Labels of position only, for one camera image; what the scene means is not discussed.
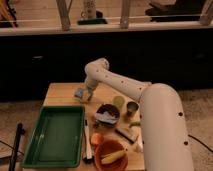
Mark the green chili pepper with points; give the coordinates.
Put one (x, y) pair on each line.
(136, 123)

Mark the green plastic tray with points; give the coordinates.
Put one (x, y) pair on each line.
(56, 140)

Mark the white handled spatula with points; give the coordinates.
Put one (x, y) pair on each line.
(88, 158)

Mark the orange bowl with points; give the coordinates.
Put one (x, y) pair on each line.
(107, 147)

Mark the brown rectangular brush block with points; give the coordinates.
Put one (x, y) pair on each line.
(127, 134)

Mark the dark bowl with cloth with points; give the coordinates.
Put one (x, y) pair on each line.
(107, 114)

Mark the light green cup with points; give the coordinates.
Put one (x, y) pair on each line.
(118, 101)

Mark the white mug on shelf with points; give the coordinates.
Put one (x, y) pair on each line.
(89, 9)

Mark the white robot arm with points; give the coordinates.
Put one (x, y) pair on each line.
(164, 131)

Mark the green flat item on shelf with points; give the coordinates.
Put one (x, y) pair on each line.
(92, 21)

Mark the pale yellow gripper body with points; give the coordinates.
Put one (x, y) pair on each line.
(88, 94)

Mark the white plastic cup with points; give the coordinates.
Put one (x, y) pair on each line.
(139, 145)

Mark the blue-grey sponge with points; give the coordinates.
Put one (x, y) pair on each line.
(80, 94)

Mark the wooden railing shelf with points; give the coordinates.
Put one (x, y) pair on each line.
(30, 17)

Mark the yellow corn cob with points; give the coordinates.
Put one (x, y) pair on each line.
(112, 157)

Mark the small orange fruit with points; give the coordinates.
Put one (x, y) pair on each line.
(97, 139)

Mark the black pole stand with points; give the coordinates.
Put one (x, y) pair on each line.
(19, 132)

